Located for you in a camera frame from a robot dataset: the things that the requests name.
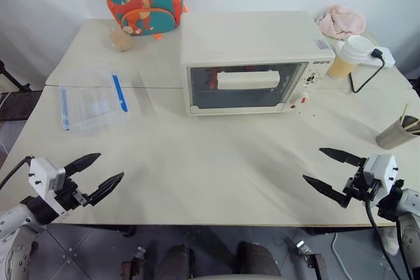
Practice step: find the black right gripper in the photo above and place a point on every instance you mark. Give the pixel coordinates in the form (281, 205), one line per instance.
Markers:
(359, 186)

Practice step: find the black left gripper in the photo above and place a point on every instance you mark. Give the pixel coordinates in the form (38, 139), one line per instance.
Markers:
(69, 196)

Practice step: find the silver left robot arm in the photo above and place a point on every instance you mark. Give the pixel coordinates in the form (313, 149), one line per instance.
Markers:
(16, 234)

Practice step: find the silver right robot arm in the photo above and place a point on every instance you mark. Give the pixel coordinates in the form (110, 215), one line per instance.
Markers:
(408, 221)

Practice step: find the cream toaster oven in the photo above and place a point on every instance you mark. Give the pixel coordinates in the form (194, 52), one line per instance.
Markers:
(246, 37)

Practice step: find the grey metal cup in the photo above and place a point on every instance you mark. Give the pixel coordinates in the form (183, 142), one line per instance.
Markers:
(393, 137)

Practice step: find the clear box with blue latches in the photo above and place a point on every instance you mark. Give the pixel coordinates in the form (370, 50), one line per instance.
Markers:
(92, 103)

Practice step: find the wooden stick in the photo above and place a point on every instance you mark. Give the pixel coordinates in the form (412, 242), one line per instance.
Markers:
(404, 113)

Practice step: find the clear plastic lid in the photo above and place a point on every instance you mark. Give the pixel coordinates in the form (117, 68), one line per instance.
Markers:
(142, 93)

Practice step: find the dark rounded shape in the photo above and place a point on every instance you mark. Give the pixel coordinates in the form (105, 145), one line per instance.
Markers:
(257, 258)

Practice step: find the paper cup with white lid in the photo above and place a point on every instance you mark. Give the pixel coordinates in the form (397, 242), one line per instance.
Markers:
(346, 58)

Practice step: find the white power strip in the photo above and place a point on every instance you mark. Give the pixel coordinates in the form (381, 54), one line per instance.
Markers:
(387, 58)

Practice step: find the black metal stand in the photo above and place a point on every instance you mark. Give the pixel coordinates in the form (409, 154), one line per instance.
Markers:
(13, 78)

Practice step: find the pink towel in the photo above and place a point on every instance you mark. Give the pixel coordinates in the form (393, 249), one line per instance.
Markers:
(343, 21)

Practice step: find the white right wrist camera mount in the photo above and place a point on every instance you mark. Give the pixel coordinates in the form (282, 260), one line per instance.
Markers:
(382, 170)

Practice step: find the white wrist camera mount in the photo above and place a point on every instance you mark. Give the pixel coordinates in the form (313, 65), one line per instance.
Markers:
(44, 175)
(382, 170)

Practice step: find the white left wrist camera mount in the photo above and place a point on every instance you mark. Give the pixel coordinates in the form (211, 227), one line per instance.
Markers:
(44, 175)

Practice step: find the rusty metal bracket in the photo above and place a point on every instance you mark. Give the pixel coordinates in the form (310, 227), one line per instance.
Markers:
(133, 265)
(311, 258)

